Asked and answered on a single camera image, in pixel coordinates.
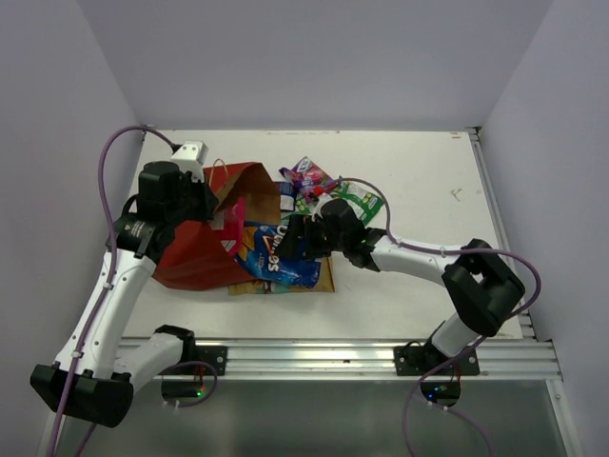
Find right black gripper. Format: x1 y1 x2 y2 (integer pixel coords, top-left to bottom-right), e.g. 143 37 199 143
274 214 347 259

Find blue Doritos chips bag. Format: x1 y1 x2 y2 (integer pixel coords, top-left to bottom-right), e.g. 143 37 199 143
234 222 321 288

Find pink Real chips bag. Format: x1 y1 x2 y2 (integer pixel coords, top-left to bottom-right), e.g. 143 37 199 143
210 197 246 256

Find red paper bag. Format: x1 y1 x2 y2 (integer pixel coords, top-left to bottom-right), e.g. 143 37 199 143
152 162 281 291

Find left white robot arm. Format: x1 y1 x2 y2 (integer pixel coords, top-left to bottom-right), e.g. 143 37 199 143
29 161 218 427

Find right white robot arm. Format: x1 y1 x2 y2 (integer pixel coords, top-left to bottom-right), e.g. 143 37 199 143
275 199 524 374

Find tan popcorn chips bag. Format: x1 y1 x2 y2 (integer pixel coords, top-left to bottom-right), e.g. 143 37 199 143
227 254 335 296

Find small dark blue snack bag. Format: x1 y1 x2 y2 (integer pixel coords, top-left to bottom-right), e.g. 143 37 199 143
276 182 298 212

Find purple candy bag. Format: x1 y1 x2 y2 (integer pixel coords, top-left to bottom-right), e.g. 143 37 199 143
279 156 340 203

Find green snack bag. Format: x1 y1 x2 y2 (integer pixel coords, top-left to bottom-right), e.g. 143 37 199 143
330 178 384 226

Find small green snack packet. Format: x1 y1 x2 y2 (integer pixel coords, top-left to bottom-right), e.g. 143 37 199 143
281 197 316 225

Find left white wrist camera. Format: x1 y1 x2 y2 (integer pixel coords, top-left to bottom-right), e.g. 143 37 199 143
170 140 208 182

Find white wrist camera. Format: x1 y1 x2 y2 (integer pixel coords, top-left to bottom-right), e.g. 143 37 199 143
170 140 208 182
307 187 333 221

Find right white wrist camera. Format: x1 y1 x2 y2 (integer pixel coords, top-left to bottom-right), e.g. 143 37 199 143
307 187 333 221

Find aluminium mounting rail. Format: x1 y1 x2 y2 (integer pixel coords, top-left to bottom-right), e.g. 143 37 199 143
118 338 558 381

